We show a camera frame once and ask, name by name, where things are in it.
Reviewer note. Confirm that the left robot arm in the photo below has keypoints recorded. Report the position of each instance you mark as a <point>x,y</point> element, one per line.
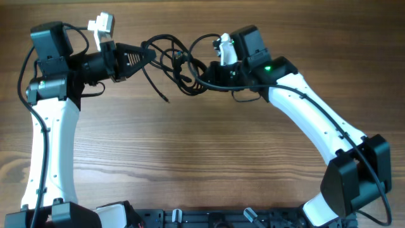
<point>111,215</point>

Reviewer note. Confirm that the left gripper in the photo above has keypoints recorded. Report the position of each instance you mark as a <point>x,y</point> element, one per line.
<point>108,50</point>

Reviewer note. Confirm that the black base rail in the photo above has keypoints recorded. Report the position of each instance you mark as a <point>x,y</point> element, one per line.
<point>272,218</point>

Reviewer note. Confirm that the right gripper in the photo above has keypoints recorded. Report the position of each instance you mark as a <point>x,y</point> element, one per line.
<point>215,71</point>

